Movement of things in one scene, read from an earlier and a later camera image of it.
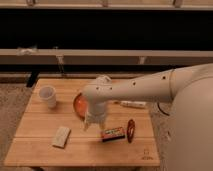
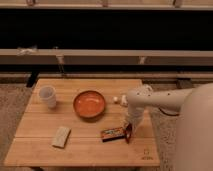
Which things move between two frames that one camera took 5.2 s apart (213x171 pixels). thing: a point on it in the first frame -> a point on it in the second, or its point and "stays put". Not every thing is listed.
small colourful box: [114, 133] stays put
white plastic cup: [48, 93] stays put
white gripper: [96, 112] -> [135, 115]
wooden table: [52, 129] stays put
